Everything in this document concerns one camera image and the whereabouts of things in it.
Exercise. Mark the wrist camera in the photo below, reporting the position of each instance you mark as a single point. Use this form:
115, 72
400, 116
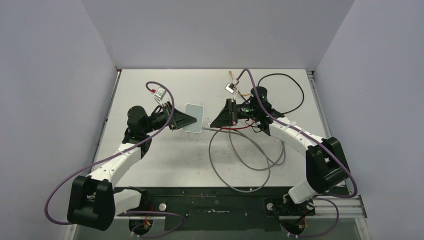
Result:
232, 88
159, 94

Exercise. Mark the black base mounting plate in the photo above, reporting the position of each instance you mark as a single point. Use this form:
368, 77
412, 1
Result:
224, 209

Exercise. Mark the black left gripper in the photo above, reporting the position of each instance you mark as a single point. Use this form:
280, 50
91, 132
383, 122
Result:
179, 119

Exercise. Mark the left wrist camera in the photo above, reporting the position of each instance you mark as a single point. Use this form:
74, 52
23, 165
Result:
159, 94

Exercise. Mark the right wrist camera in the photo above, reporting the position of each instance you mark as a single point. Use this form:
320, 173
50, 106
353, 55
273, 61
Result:
232, 88

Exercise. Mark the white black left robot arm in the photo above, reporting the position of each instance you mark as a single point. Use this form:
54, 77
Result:
93, 201

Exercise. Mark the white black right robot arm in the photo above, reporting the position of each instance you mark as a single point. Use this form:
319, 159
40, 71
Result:
325, 163

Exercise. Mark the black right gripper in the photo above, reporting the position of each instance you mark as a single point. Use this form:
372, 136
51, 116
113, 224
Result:
225, 119

